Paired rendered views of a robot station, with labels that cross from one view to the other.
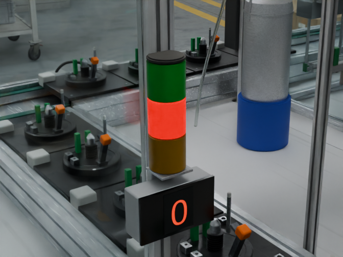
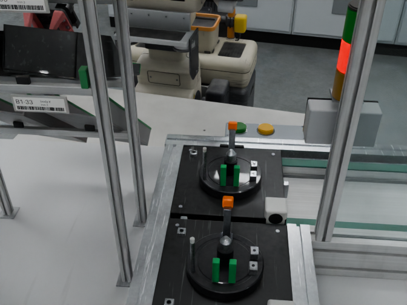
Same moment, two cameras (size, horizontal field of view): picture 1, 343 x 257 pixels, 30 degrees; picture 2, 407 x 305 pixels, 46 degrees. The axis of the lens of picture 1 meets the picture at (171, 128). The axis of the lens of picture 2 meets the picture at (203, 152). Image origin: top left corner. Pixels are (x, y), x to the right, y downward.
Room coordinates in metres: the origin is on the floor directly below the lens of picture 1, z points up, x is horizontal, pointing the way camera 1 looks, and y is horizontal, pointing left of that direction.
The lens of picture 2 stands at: (1.48, 0.25, 1.66)
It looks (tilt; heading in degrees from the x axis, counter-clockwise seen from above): 37 degrees down; 218
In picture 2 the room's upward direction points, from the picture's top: straight up
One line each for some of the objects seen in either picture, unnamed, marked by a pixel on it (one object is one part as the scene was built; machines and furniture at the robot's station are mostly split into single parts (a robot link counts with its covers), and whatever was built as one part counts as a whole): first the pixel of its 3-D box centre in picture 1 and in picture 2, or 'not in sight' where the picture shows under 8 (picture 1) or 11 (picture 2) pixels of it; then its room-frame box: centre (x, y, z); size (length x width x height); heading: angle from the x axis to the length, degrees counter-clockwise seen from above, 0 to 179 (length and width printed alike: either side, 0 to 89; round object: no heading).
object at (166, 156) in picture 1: (167, 150); (349, 83); (0.78, 0.01, 1.28); 0.05 x 0.05 x 0.05
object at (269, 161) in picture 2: not in sight; (229, 181); (0.79, -0.22, 0.96); 0.24 x 0.24 x 0.02; 34
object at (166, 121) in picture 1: (166, 114); (355, 54); (0.78, 0.01, 1.33); 0.05 x 0.05 x 0.05
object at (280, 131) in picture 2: not in sight; (264, 140); (0.56, -0.27, 0.93); 0.21 x 0.07 x 0.06; 124
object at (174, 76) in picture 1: (166, 78); (361, 24); (0.78, 0.01, 1.38); 0.05 x 0.05 x 0.05
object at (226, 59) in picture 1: (202, 47); not in sight; (2.33, -0.12, 1.01); 0.24 x 0.24 x 0.13; 34
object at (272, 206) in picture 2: not in sight; (275, 211); (0.81, -0.08, 0.97); 0.05 x 0.05 x 0.04; 34
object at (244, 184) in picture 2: not in sight; (230, 175); (0.79, -0.22, 0.98); 0.14 x 0.14 x 0.02
